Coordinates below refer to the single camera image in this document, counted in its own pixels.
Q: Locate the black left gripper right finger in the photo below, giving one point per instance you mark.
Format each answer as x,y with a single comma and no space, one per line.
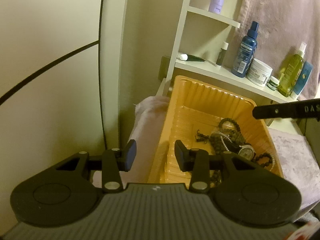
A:
241,190

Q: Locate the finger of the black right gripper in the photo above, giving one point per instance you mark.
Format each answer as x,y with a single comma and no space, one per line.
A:
305,109

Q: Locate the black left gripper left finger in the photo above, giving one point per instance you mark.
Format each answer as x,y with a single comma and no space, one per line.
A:
71,189

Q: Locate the black strap wristwatch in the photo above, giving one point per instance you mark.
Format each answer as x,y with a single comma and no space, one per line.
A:
246,151

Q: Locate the orange plastic tray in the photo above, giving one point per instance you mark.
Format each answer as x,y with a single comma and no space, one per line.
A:
195,107

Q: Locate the grey cushion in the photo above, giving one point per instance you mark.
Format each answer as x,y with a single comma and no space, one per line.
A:
311,130

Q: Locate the green oil spray bottle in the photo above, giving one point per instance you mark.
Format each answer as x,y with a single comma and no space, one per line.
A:
291,68

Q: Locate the blue white tube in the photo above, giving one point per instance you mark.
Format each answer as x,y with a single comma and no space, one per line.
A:
302,80

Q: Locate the small green-label jar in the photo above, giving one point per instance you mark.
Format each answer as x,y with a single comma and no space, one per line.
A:
273,83

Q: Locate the lilac plush towel mat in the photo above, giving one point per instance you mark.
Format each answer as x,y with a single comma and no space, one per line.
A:
297,158

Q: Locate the white cream jar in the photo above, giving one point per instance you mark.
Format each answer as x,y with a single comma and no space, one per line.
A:
259,72

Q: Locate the blue spray bottle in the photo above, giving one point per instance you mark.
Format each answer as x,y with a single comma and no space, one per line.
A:
246,51

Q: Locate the hanging lilac towel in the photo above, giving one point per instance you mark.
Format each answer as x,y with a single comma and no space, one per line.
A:
283,26

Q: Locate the white-capped lip balm stick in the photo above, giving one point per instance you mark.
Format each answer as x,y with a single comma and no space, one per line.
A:
222,53

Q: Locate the white wooden shelf unit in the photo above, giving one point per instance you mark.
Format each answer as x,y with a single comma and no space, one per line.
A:
201,33

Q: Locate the dark green lying tube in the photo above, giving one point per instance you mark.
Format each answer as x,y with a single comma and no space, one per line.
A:
187,57

